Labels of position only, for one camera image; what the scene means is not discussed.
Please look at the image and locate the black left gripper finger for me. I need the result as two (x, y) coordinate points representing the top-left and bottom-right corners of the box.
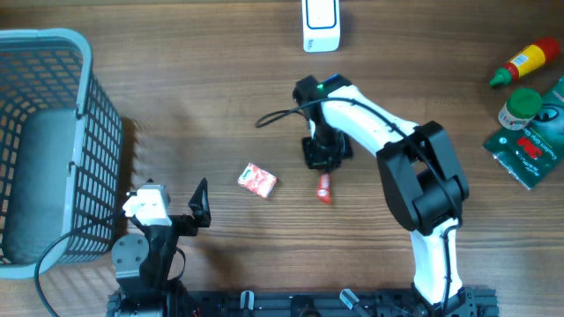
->
(188, 178), (211, 217)
(126, 178), (154, 197)

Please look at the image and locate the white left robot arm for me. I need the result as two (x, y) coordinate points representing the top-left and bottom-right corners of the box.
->
(107, 179), (212, 317)

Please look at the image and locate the black right camera cable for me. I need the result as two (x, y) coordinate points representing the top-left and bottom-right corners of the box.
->
(255, 97), (464, 313)

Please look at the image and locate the grey plastic basket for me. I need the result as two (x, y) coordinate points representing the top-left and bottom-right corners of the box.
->
(1, 28), (123, 279)

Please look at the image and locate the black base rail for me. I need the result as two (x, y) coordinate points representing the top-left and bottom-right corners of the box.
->
(106, 288), (500, 317)

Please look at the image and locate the green glove package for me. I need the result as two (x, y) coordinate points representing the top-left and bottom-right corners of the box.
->
(484, 79), (563, 189)

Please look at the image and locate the red sauce bottle green cap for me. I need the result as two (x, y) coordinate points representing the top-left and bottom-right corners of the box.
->
(489, 37), (560, 87)

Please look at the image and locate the white barcode scanner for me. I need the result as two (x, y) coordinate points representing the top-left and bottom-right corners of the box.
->
(301, 0), (341, 53)

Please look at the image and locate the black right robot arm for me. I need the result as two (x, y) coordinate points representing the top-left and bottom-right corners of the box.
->
(293, 74), (469, 316)

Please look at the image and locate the green lid jar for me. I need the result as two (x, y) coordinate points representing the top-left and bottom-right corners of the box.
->
(498, 88), (543, 130)

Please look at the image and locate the red white small box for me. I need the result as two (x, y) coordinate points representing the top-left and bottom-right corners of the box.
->
(238, 163), (278, 198)

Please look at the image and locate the red coffee stick sachet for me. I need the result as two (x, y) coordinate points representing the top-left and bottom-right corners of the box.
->
(316, 173), (331, 204)

